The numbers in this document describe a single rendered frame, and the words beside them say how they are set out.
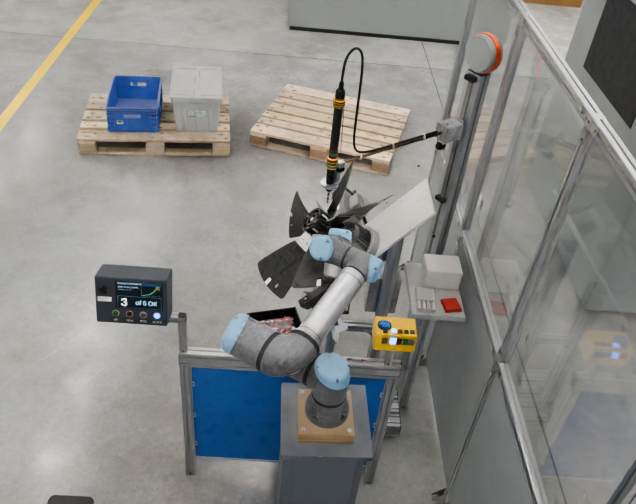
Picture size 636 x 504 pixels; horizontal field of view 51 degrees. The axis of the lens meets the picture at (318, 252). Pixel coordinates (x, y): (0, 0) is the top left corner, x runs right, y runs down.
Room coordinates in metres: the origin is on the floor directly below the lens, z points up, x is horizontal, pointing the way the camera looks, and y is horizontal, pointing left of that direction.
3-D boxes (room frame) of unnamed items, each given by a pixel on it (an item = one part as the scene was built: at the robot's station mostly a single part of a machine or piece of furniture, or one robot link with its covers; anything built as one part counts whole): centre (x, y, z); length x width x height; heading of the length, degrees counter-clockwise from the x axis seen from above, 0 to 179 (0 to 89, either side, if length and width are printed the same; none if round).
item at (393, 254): (2.34, -0.34, 0.58); 0.09 x 0.05 x 1.15; 4
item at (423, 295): (2.23, -0.51, 0.87); 0.15 x 0.09 x 0.02; 1
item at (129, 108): (4.93, 1.64, 0.25); 0.60 x 0.41 x 0.22; 11
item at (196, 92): (5.03, 1.15, 0.31); 0.60 x 0.42 x 0.33; 11
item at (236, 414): (1.81, 0.06, 0.45); 0.82 x 0.02 x 0.66; 94
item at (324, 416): (1.42, -0.09, 1.10); 0.15 x 0.15 x 0.10
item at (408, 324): (1.84, -0.33, 1.02); 0.16 x 0.10 x 0.11; 94
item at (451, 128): (2.57, -0.50, 1.55); 0.10 x 0.07 x 0.09; 129
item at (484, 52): (2.63, -0.58, 1.88); 0.16 x 0.07 x 0.16; 39
